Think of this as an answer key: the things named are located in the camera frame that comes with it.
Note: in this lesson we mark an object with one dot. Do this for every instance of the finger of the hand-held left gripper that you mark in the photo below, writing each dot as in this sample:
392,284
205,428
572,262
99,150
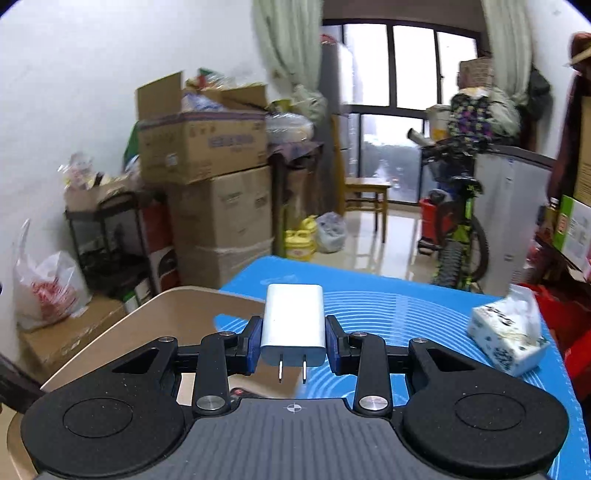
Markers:
21,387

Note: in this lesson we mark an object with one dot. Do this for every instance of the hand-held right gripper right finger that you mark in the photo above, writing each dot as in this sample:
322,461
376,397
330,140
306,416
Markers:
332,346

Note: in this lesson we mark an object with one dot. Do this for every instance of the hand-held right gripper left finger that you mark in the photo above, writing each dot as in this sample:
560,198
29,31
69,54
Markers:
253,346

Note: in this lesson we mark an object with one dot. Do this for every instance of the white charger plug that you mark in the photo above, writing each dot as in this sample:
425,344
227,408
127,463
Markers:
293,318

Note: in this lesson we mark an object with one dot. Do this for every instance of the beige plastic bin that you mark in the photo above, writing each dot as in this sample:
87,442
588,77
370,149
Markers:
152,323

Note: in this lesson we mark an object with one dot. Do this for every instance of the brown printed cardboard box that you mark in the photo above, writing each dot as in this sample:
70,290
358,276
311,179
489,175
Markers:
78,332

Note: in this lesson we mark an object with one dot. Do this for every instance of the large wrapped cardboard box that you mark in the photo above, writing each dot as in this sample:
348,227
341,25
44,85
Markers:
226,267

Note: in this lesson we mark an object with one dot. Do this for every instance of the blue table mat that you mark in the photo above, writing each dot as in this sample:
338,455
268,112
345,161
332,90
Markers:
415,314

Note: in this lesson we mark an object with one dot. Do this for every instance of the white red-print plastic bag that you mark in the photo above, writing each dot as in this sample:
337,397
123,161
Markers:
48,290

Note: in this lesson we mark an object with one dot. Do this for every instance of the yellow detergent bottle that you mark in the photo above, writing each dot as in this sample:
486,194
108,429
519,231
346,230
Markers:
299,242

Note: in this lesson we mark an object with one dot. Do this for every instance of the clear plastic bag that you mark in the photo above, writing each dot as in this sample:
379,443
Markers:
330,233

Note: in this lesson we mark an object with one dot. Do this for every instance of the red and white appliance box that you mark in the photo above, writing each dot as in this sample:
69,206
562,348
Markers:
161,249

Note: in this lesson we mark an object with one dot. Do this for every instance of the plain cardboard box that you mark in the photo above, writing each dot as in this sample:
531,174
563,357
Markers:
221,207

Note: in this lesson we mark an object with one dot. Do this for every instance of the wooden stool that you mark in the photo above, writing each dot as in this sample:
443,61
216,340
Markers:
367,189

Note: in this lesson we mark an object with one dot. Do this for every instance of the red bucket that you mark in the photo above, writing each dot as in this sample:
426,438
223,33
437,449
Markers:
434,221

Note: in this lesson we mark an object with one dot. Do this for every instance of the green and black bicycle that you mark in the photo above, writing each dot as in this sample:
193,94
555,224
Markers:
457,230

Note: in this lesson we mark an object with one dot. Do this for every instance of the black metal rack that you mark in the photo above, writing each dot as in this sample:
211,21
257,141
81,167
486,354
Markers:
108,240

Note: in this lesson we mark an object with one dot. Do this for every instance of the tissue pack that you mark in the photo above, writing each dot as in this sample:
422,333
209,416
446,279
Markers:
505,332

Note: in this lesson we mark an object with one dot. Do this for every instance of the dark wooden table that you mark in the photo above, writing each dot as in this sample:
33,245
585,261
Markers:
295,157

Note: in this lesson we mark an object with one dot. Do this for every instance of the open cardboard box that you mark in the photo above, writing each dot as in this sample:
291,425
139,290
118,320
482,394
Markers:
198,147

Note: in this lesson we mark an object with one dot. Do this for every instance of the white cabinet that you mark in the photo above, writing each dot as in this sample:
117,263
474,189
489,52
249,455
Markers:
512,207

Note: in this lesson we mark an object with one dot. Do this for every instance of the dark framed window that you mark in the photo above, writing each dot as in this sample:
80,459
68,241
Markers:
392,92

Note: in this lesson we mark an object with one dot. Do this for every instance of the green and white box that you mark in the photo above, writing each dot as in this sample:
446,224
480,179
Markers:
575,230

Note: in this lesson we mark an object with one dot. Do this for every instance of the floral bag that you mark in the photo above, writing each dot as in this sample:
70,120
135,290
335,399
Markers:
482,115

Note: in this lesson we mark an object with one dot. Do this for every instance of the pale green curtain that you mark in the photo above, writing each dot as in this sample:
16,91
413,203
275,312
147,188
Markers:
291,50
505,46

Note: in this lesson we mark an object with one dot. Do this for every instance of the woven basket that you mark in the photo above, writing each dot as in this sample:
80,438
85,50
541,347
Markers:
475,74

